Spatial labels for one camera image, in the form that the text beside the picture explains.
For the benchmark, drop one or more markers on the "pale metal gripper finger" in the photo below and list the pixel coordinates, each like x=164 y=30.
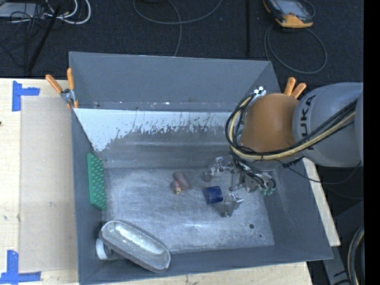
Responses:
x=217 y=168
x=232 y=203

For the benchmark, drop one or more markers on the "blue cup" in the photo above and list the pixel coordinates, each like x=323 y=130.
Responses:
x=213 y=194

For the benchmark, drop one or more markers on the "red-brown small toy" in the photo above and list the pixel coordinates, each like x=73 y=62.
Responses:
x=181 y=181

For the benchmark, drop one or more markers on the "grey metal bin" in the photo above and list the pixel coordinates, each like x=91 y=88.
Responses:
x=166 y=206

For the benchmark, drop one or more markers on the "clear plastic bottle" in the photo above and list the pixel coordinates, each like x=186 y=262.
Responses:
x=136 y=246

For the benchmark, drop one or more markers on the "dark green flat block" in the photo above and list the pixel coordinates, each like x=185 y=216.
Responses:
x=96 y=183

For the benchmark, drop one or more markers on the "pale wood flat board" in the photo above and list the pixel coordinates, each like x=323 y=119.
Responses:
x=47 y=183

